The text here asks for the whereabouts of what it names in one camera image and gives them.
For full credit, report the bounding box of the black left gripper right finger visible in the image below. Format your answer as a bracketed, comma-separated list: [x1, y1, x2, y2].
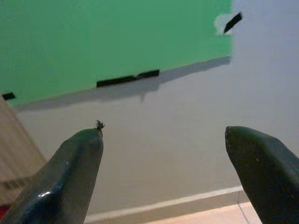
[225, 126, 299, 224]

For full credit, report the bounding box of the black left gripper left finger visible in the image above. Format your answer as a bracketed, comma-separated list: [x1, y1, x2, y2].
[0, 120, 106, 224]

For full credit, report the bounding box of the light wooden panel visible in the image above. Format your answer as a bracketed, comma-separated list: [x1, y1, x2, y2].
[0, 93, 47, 206]

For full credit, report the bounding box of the black tape strip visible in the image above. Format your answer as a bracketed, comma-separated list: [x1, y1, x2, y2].
[223, 12, 243, 34]
[1, 92, 16, 101]
[135, 69, 160, 80]
[96, 74, 136, 88]

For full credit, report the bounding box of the green paper backdrop sheet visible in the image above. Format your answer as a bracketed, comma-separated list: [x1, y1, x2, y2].
[0, 0, 234, 107]

